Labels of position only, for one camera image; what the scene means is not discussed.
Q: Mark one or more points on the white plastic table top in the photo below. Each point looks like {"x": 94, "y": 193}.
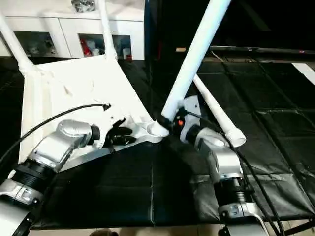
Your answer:
{"x": 83, "y": 88}

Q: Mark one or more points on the white plastic table leg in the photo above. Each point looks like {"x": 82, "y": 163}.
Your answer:
{"x": 106, "y": 29}
{"x": 192, "y": 54}
{"x": 15, "y": 44}
{"x": 221, "y": 115}

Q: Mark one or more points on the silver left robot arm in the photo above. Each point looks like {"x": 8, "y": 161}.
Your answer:
{"x": 54, "y": 147}

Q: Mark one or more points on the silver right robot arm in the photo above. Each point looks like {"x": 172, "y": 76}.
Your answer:
{"x": 224, "y": 162}

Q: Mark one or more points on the black work mat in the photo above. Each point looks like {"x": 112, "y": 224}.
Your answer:
{"x": 147, "y": 191}

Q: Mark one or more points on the small yellow label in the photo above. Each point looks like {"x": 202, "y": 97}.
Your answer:
{"x": 181, "y": 49}

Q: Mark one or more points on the crumpled black plastic sheet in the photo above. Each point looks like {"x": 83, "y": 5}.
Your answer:
{"x": 275, "y": 162}

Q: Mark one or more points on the dark low furniture silver edge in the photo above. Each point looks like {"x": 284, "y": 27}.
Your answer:
{"x": 261, "y": 50}

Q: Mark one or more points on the white cabinet with glass doors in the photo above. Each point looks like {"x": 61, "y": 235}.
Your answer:
{"x": 54, "y": 27}

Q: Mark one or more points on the grey bundle of small items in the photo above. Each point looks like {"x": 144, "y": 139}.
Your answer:
{"x": 82, "y": 5}

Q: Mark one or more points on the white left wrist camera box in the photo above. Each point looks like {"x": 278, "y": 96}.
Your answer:
{"x": 113, "y": 127}

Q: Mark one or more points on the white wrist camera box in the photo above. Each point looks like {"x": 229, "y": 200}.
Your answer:
{"x": 113, "y": 127}
{"x": 191, "y": 105}

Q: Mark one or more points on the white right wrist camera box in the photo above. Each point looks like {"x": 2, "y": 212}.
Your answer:
{"x": 191, "y": 105}

